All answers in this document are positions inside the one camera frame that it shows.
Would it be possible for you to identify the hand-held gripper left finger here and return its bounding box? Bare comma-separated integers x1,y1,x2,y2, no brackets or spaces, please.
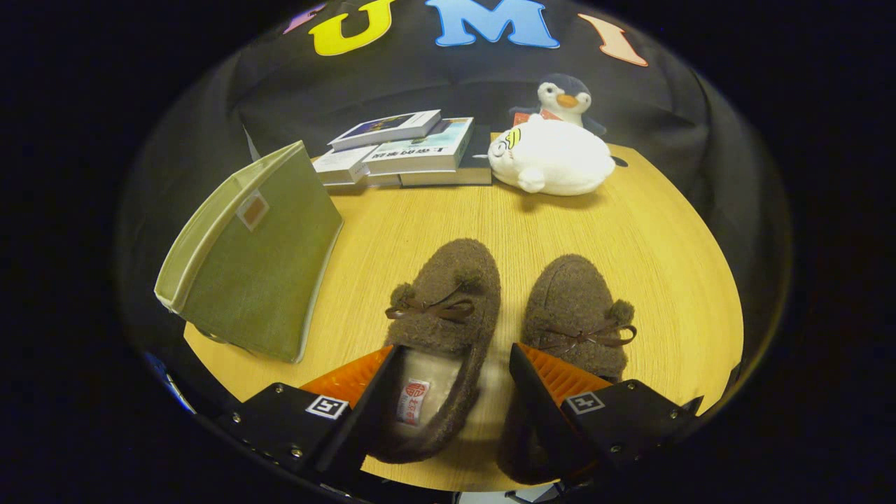
213,344,407,484

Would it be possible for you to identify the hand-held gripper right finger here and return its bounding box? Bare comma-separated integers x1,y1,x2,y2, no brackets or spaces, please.
509,343,704,484

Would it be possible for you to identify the brown fuzzy shoe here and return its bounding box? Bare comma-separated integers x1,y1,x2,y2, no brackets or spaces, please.
364,238,502,464
497,253,638,485

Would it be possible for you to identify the green fabric storage box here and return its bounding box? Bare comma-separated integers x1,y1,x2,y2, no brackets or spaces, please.
154,140,344,365

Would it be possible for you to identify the white cover book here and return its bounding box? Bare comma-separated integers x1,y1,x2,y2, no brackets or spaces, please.
311,145,403,190

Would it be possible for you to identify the white seal plush toy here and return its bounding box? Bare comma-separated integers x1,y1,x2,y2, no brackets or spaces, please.
488,114,617,196

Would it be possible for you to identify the dark cover book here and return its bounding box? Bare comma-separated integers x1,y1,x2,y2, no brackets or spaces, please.
399,126,493,187

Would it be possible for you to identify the book with pale blue cover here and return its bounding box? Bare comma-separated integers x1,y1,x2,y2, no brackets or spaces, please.
362,117,475,176

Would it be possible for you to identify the book with blue night cover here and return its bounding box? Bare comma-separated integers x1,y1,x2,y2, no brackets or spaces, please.
328,109,442,151

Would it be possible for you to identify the grey penguin plush toy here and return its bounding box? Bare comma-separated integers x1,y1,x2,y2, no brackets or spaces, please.
509,73,607,137

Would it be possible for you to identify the black backdrop cloth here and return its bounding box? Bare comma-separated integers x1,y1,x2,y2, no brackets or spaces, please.
119,0,792,393

